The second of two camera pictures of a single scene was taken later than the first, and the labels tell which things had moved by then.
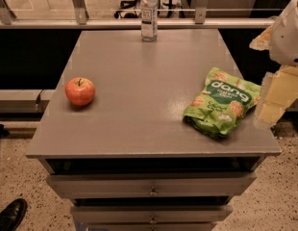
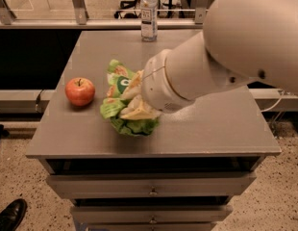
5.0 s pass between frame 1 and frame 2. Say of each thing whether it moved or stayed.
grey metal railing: stayed
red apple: stayed
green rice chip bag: moved
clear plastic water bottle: stayed
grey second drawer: stayed
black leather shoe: stayed
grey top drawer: stayed
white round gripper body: moved
